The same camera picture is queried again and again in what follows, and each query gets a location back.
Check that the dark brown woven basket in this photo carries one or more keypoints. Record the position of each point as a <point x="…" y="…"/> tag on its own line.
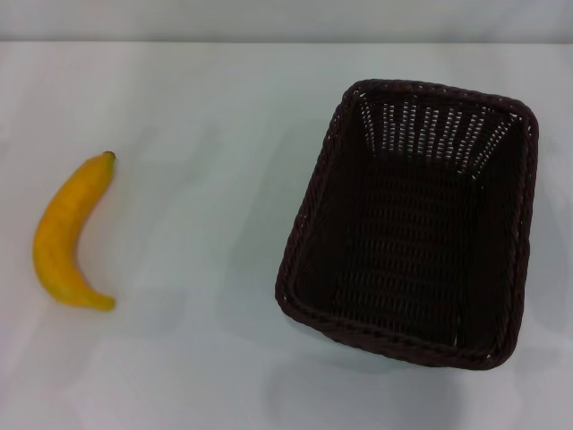
<point x="403" y="251"/>

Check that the yellow banana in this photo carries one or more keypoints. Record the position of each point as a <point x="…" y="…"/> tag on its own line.
<point x="53" y="242"/>

